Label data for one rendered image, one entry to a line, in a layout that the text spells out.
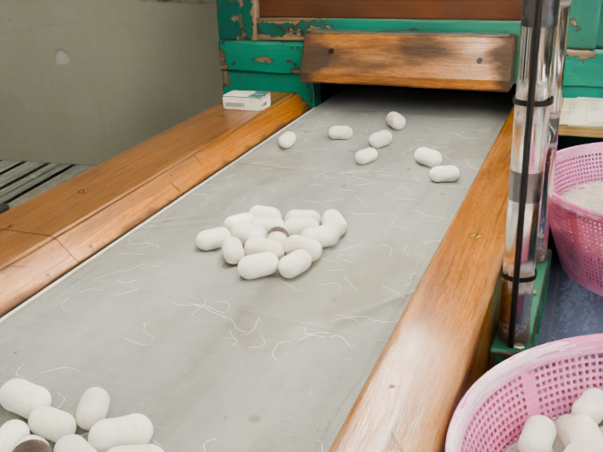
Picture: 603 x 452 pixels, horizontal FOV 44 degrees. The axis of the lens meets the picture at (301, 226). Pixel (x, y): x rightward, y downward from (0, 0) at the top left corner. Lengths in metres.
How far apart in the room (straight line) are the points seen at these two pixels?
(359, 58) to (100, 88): 1.29
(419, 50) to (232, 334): 0.62
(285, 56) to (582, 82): 0.43
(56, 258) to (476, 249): 0.36
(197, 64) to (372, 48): 1.08
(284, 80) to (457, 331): 0.75
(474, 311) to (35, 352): 0.31
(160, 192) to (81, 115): 1.53
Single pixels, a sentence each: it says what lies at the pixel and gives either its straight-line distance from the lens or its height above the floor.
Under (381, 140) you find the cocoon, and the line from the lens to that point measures 0.96.
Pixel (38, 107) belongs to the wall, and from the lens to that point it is 2.40.
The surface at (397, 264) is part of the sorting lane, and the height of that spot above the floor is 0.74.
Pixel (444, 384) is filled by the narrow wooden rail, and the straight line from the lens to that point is 0.46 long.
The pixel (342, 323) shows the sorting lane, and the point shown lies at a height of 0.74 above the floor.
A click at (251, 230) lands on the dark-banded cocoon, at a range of 0.68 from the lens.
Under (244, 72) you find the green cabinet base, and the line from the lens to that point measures 1.22.
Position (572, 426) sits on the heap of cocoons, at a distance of 0.48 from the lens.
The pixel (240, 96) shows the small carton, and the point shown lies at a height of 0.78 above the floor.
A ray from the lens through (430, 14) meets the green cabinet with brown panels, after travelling 1.12.
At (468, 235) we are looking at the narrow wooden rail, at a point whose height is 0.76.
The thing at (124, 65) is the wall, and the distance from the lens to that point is 2.21.
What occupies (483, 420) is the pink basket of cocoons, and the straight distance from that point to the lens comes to 0.45.
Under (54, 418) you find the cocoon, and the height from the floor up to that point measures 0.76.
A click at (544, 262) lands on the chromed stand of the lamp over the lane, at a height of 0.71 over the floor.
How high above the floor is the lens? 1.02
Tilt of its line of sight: 23 degrees down
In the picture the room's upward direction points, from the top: 2 degrees counter-clockwise
